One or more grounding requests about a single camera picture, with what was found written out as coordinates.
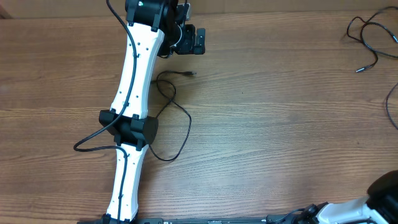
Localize black USB cable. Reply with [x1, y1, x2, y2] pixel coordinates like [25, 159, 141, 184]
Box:
[384, 82, 398, 131]

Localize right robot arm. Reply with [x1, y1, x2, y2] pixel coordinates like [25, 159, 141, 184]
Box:
[295, 170, 397, 224]

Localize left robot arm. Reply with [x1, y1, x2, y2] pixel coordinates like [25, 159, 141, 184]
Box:
[99, 1, 205, 223]

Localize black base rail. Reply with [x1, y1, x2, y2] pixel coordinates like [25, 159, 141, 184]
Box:
[77, 215, 312, 224]

